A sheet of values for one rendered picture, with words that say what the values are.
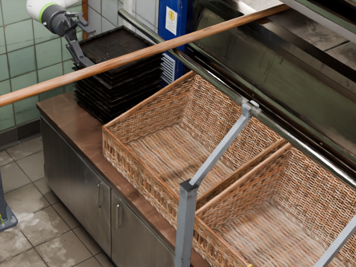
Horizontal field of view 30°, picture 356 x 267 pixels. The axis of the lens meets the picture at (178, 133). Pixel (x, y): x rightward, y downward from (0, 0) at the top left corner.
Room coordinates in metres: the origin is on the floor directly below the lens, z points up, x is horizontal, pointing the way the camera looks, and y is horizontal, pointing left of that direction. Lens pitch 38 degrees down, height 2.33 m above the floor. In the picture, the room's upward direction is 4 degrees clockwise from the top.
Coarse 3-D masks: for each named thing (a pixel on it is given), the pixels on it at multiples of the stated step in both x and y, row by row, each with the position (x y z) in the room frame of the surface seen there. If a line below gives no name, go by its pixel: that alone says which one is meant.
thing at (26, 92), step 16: (240, 16) 2.15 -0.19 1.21; (256, 16) 2.18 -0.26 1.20; (192, 32) 2.01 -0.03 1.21; (208, 32) 2.03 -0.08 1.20; (144, 48) 1.89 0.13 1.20; (160, 48) 1.91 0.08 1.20; (96, 64) 1.77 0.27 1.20; (112, 64) 1.79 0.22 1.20; (48, 80) 1.67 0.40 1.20; (64, 80) 1.68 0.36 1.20; (0, 96) 1.57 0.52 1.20; (16, 96) 1.58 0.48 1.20
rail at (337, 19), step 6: (300, 0) 1.85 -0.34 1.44; (306, 0) 1.84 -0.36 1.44; (306, 6) 1.83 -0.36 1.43; (312, 6) 1.81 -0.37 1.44; (318, 6) 1.80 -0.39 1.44; (318, 12) 1.79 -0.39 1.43; (324, 12) 1.78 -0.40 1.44; (330, 12) 1.77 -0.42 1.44; (330, 18) 1.75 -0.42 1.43; (336, 18) 1.74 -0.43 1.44; (342, 18) 1.74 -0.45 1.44; (342, 24) 1.72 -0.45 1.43; (348, 24) 1.71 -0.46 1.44; (354, 24) 1.71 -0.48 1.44; (354, 30) 1.68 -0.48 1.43
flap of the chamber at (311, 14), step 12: (288, 0) 1.88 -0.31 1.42; (312, 0) 1.91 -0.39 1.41; (324, 0) 1.94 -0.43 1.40; (336, 0) 1.97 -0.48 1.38; (300, 12) 1.83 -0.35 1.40; (312, 12) 1.81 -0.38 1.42; (336, 12) 1.84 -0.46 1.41; (348, 12) 1.87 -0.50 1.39; (324, 24) 1.76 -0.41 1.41; (336, 24) 1.73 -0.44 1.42; (348, 36) 1.69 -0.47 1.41
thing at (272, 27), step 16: (208, 0) 2.38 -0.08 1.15; (224, 0) 2.33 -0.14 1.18; (272, 32) 2.11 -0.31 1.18; (288, 32) 2.11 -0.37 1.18; (288, 48) 2.04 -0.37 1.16; (304, 48) 2.01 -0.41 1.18; (320, 64) 1.93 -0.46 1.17; (336, 64) 1.92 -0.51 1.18; (336, 80) 1.87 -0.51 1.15; (352, 80) 1.82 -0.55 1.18
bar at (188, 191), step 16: (128, 16) 2.16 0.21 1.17; (144, 32) 2.07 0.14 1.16; (176, 48) 1.96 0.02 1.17; (192, 64) 1.87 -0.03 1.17; (208, 80) 1.79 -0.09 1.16; (240, 96) 1.69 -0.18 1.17; (256, 112) 1.62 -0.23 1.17; (240, 128) 1.63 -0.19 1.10; (272, 128) 1.56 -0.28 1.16; (224, 144) 1.59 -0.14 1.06; (304, 144) 1.48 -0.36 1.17; (208, 160) 1.57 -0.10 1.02; (320, 160) 1.42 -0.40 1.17; (336, 176) 1.37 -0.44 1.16; (352, 176) 1.35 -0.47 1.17; (192, 192) 1.50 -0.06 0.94; (192, 208) 1.51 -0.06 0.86; (192, 224) 1.51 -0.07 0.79; (352, 224) 1.25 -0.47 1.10; (176, 240) 1.52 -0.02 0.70; (336, 240) 1.23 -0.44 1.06; (176, 256) 1.51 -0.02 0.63
